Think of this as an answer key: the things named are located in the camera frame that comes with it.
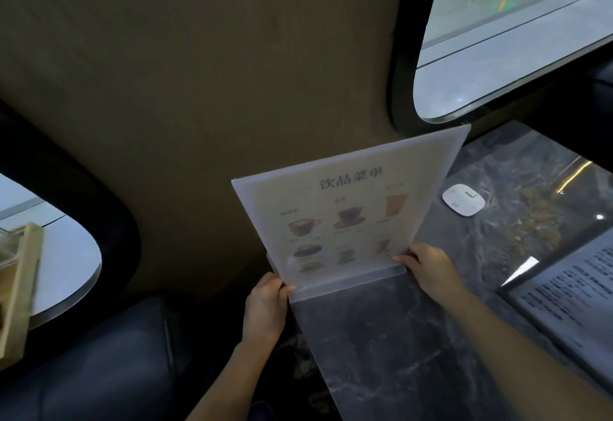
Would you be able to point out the white square call button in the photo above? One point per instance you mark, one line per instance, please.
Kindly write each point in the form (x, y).
(463, 199)

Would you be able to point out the person's left hand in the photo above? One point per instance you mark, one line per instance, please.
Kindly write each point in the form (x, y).
(263, 308)

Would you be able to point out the person's left forearm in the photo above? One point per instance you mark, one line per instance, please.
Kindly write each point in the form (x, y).
(230, 382)

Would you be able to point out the person's right hand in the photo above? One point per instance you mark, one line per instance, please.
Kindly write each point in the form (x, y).
(433, 270)

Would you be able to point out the person's left thumb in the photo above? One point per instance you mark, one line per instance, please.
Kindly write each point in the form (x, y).
(286, 290)

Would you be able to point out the person's right forearm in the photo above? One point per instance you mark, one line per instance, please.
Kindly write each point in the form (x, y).
(522, 353)

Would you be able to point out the black framed printed menu card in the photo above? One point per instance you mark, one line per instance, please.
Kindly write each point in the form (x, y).
(565, 286)

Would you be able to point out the dark leather seat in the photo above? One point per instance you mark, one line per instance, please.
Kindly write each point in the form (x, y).
(96, 363)

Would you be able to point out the frosted acrylic drinks menu stand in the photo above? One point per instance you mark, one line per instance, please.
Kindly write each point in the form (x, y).
(345, 215)

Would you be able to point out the light wooden frame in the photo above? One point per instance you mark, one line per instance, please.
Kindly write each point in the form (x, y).
(19, 291)

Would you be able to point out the person's right thumb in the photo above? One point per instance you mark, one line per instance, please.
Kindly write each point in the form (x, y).
(401, 259)

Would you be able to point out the rounded black framed window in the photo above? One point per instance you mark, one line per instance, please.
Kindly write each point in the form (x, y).
(52, 253)
(507, 33)

